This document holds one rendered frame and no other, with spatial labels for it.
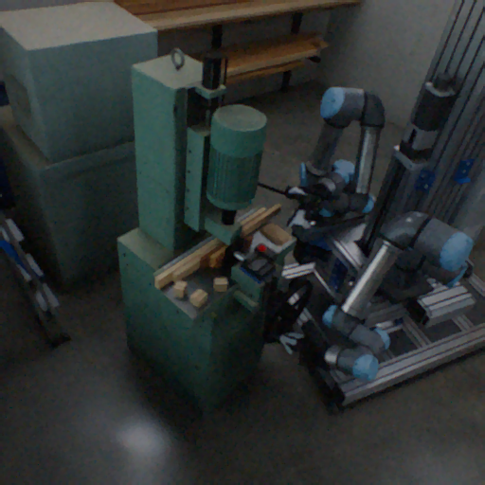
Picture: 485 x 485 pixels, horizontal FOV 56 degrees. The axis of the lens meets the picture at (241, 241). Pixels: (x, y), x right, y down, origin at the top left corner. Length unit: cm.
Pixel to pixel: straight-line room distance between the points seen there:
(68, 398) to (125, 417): 30
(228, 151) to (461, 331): 185
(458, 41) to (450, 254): 80
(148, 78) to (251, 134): 40
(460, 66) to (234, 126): 86
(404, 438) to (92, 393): 157
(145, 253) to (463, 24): 144
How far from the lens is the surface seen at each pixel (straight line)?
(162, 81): 155
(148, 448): 234
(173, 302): 162
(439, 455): 264
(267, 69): 435
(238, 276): 167
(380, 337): 156
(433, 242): 145
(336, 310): 157
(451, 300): 218
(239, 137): 142
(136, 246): 196
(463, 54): 188
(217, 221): 173
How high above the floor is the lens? 216
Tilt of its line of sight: 43 degrees down
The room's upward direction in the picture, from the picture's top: 9 degrees clockwise
